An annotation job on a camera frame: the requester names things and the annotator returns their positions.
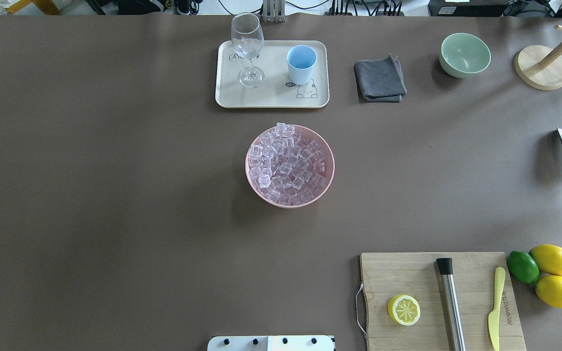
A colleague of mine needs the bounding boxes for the clear ice cubes pile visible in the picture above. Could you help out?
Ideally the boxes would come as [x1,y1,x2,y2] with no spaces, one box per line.
[249,122,327,204]

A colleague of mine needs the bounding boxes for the light blue cup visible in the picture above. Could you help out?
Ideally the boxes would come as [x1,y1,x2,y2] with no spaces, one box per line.
[287,45,317,86]

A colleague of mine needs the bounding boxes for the pink bowl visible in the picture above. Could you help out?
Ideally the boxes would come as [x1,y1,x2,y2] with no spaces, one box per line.
[245,124,335,209]

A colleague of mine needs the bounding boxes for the cream serving tray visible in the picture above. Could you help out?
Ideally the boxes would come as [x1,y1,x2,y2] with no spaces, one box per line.
[216,40,330,108]

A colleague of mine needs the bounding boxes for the grey folded cloth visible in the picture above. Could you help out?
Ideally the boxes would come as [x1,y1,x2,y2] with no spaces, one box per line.
[353,54,407,103]

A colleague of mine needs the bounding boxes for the clear wine glass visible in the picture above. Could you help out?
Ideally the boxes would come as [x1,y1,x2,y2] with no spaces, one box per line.
[231,13,265,88]

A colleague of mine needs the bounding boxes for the wooden cutting board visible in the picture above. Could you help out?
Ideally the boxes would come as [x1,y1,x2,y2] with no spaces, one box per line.
[360,253,507,351]

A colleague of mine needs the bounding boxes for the white control box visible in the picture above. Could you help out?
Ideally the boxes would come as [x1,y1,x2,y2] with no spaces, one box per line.
[207,334,336,351]

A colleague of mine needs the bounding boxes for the halved lemon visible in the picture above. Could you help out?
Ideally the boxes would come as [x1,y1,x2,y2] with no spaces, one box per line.
[387,294,421,326]

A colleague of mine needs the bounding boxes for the steel muddler black tip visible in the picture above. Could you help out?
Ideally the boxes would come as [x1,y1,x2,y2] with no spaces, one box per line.
[436,257,467,351]

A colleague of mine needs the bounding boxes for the mint green bowl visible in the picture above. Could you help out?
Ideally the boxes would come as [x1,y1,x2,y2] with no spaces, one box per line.
[439,33,491,78]

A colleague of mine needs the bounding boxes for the yellow plastic knife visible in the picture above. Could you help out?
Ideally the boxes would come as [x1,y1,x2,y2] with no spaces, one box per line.
[487,266,506,351]

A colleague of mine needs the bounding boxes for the green lime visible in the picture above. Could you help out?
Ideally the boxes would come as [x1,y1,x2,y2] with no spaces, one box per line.
[506,251,540,285]

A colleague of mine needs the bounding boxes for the yellow lemon near lime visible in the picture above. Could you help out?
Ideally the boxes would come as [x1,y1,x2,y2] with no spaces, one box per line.
[529,244,562,276]

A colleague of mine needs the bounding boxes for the yellow lemon outer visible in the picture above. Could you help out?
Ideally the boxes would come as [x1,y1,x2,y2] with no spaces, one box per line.
[535,275,562,309]

